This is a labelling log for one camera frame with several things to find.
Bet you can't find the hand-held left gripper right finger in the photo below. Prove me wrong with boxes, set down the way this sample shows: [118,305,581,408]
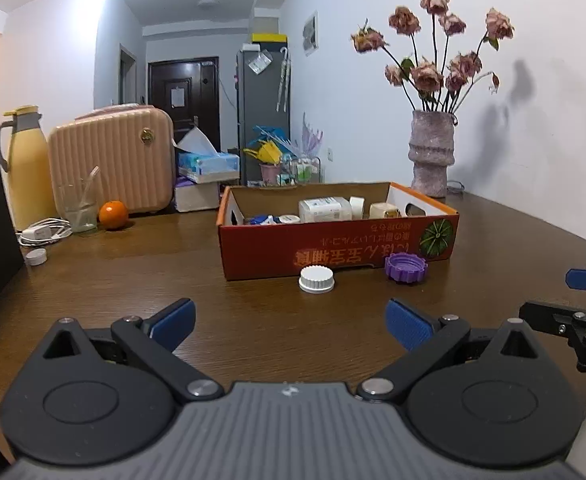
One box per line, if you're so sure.
[356,298,544,404]

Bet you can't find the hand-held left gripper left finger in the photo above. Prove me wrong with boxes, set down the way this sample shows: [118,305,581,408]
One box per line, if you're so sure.
[43,298,225,404]

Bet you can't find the purple ribbed screw cap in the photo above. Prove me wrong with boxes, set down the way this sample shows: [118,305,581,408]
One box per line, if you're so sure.
[384,253,428,285]

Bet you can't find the white ribbed screw cap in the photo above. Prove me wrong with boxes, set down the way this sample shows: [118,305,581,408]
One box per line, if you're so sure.
[298,266,336,294]

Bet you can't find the orange cardboard box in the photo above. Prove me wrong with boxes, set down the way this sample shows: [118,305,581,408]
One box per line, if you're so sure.
[216,181,460,281]

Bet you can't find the white rectangular bottle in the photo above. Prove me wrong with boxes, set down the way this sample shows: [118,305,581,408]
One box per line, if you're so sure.
[299,197,352,224]

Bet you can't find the small cream box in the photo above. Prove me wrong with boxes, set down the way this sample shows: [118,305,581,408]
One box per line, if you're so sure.
[369,202,402,220]

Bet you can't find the orange fruit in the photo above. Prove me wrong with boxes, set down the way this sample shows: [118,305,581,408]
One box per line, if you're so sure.
[98,200,130,231]

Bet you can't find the white storage box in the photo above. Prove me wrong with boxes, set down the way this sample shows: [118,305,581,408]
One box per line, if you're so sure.
[174,180,222,213]

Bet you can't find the clear glass with straw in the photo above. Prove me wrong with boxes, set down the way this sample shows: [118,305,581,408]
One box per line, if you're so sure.
[55,166,100,234]

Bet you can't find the blue tissue box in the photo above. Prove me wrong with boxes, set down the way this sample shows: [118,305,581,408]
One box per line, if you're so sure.
[174,127,241,184]

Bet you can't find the pink ribbed suitcase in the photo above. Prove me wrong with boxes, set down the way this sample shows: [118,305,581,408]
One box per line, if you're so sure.
[48,104,175,216]

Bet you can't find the grey ceramic vase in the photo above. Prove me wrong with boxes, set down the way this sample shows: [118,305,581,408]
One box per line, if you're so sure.
[408,110,457,199]

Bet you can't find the blue and yellow toy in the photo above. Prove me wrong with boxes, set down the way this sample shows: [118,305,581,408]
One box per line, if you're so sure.
[245,125,292,166]

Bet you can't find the yellow thermos jug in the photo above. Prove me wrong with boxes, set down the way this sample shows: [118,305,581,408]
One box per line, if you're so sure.
[0,105,58,231]

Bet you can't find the dark entrance door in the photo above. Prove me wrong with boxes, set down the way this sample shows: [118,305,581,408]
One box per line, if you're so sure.
[148,56,221,154]

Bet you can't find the grey refrigerator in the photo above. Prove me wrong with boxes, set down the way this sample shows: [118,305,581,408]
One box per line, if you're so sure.
[236,49,292,186]

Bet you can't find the dried pink roses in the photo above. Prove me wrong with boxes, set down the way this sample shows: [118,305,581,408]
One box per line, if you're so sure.
[350,0,516,114]

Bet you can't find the hanging folded umbrella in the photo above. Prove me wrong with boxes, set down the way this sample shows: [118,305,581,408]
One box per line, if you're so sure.
[276,46,292,113]

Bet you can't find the clear plastic bag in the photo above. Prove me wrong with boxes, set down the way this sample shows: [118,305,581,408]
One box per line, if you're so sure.
[248,52,274,75]

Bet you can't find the white charger with cable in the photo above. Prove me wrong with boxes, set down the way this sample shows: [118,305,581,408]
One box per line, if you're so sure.
[18,217,74,247]

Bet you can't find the grey side door frame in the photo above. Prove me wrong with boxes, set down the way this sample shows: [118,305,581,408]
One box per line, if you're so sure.
[119,44,139,106]

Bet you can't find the wall panel cover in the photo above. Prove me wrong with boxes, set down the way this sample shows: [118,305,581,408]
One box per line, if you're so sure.
[303,10,320,56]

